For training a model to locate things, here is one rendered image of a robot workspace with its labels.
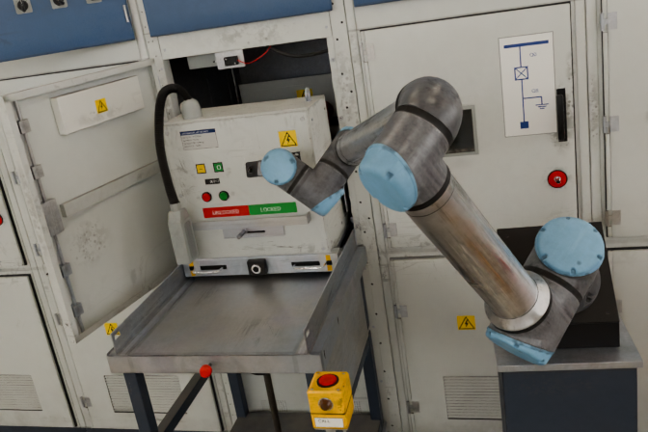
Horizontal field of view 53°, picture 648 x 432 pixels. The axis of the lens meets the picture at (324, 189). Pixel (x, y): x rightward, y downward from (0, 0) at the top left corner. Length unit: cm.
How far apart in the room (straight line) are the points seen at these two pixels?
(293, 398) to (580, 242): 147
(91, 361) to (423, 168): 211
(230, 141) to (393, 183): 104
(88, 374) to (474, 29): 207
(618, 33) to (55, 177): 167
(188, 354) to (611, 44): 147
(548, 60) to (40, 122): 148
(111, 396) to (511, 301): 201
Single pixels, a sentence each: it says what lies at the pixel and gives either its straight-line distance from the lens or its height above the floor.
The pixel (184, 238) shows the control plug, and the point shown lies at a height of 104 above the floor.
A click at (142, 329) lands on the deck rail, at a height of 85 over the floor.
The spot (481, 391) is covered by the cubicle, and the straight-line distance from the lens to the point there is 251.
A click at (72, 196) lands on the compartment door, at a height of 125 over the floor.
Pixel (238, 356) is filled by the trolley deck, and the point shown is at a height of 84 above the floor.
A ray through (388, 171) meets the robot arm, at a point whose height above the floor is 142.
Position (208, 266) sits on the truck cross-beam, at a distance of 223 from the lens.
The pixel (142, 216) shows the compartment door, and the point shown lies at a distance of 230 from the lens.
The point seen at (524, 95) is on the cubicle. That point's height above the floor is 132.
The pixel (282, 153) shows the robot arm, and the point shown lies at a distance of 163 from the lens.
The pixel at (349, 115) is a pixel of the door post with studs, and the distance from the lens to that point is 215.
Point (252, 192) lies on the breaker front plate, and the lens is 207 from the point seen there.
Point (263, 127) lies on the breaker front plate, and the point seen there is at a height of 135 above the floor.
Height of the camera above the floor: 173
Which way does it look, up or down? 17 degrees down
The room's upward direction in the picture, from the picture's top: 9 degrees counter-clockwise
